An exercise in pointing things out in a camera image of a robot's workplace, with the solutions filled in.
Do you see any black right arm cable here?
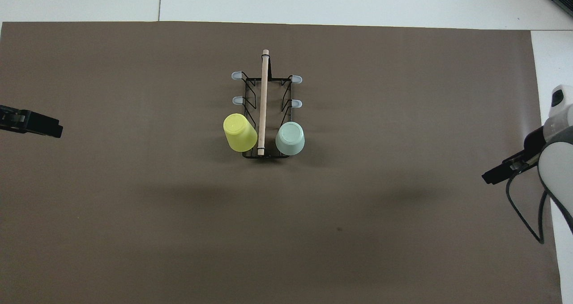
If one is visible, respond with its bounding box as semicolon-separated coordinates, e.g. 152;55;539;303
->
505;163;551;245

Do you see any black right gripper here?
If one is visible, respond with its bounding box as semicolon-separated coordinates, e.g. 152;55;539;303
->
482;126;550;185

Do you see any yellow plastic cup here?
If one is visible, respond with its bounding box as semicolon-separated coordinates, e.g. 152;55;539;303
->
223;113;258;153

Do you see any black wire cup rack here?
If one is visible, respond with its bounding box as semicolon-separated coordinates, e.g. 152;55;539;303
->
231;49;303;159

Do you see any pale green plastic cup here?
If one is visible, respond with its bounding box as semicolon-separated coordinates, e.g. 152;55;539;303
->
275;121;307;156

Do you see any brown table mat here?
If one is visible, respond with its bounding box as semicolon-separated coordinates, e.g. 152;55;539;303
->
0;21;562;304

